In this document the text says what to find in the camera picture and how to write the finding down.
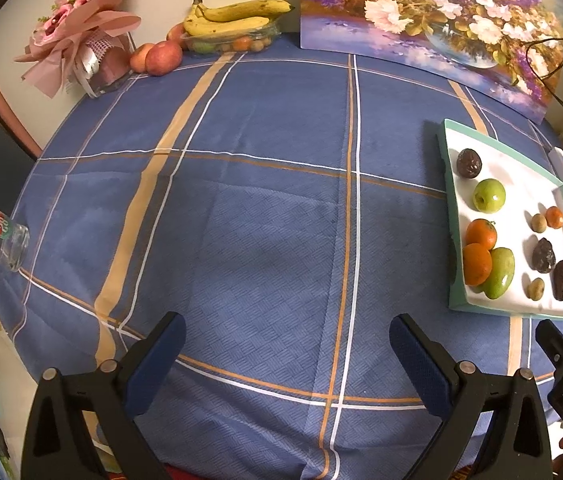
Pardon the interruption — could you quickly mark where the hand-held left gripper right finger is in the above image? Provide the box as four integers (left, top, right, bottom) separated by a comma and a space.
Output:
389, 313, 552, 480

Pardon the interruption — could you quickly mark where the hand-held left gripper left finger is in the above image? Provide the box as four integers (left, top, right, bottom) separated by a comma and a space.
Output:
22, 311, 187, 480

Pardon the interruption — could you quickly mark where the wrinkled dark brown fruit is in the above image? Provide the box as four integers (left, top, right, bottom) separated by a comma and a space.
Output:
532, 237, 557, 274

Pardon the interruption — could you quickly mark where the elongated green mango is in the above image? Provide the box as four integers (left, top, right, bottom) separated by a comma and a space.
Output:
481, 247, 515, 300

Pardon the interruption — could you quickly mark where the round orange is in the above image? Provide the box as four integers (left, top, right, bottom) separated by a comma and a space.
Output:
462, 243, 493, 286

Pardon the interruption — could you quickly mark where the white tray with teal rim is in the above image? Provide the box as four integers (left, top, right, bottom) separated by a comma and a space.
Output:
436, 118, 563, 321

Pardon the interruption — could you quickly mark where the orange with stem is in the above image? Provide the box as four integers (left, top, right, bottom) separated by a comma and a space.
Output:
465, 218, 498, 251

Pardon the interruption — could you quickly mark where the round green mango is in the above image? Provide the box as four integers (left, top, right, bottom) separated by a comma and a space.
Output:
472, 178, 506, 212

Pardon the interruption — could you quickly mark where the smooth dark brown fruit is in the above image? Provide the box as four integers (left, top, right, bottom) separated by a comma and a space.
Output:
456, 148, 483, 179

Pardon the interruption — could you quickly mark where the blue plaid tablecloth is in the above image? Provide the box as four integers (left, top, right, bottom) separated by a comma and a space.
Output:
0, 35, 563, 480

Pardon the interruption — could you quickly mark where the large red apple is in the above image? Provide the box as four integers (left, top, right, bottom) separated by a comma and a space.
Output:
145, 41, 184, 77

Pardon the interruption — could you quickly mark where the pale red apple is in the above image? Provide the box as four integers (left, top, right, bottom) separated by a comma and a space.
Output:
129, 43, 155, 73

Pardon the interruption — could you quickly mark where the clear plastic fruit container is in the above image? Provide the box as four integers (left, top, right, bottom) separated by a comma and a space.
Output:
180, 22, 282, 56

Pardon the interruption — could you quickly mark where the yellow banana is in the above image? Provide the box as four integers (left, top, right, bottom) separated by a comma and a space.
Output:
196, 0, 295, 23
183, 0, 271, 37

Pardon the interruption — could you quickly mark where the pink flower bouquet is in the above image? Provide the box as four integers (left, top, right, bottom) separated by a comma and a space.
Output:
14, 0, 142, 100

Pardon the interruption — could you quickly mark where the flower painting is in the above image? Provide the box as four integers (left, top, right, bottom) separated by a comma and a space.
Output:
300, 0, 563, 126

